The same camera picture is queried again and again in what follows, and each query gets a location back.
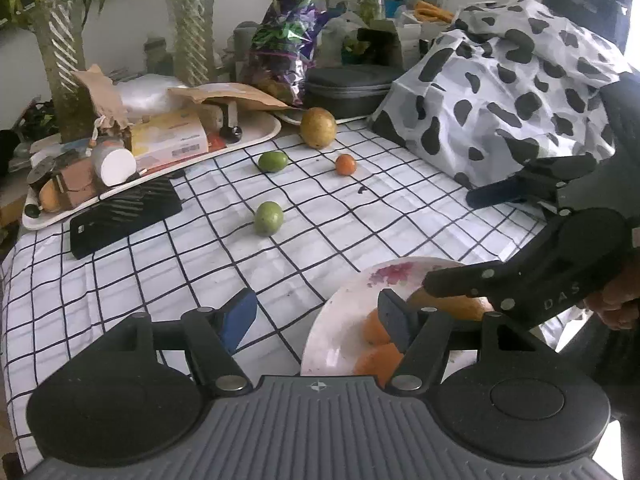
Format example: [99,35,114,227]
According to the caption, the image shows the small orange tangerine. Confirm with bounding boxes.
[362,310,392,346]
[335,154,357,177]

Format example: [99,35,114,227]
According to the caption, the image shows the large orange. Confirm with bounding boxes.
[352,342,404,388]

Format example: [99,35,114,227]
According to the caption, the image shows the white floral plate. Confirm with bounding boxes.
[300,257,459,376]

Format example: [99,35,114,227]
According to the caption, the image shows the green lime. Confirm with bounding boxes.
[258,151,288,172]
[254,202,284,236]

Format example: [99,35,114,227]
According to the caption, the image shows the yellow round pear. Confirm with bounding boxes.
[299,107,337,150]

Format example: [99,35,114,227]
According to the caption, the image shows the person's right hand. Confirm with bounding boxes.
[585,259,640,330]

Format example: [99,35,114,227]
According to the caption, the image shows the cow print blanket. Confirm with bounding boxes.
[371,0,631,188]

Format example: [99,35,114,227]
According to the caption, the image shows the black and white checked cloth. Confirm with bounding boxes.
[1,122,542,469]

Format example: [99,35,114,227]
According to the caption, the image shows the black ribbed box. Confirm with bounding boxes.
[70,178,182,259]

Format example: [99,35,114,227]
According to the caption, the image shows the white cylinder roll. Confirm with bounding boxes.
[91,139,137,188]

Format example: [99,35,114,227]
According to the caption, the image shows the yellow white carton box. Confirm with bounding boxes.
[130,110,208,171]

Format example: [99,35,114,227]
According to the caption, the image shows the brown leather pouch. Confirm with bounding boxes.
[53,158,100,209]

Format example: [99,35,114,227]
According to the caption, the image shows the black zip case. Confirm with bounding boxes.
[303,64,404,119]

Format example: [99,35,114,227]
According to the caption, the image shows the white oval tray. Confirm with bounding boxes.
[20,109,283,232]

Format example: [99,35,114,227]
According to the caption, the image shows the brown paper envelope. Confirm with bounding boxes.
[168,82,288,110]

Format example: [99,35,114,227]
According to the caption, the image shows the torn brown paper bag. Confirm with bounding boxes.
[72,64,130,130]

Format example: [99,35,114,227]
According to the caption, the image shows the white plastic bag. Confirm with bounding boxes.
[115,74,186,122]

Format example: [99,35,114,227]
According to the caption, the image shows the purple snack bag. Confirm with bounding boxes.
[242,0,329,106]

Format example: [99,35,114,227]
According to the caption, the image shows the middle glass vase plant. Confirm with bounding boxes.
[166,0,216,87]

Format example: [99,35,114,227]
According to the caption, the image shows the left glass vase plant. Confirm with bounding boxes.
[1,0,105,142]

